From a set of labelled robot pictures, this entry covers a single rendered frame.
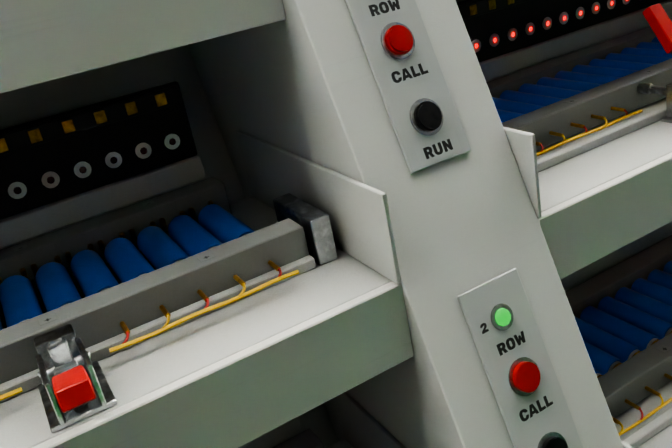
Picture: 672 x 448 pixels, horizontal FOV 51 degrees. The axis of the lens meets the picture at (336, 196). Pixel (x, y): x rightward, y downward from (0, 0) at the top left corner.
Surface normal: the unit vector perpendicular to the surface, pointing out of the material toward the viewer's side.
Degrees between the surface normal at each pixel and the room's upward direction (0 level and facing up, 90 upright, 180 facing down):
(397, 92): 90
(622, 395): 113
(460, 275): 90
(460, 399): 90
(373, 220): 90
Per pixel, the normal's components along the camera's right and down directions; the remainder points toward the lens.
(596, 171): -0.18, -0.91
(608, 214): 0.49, 0.24
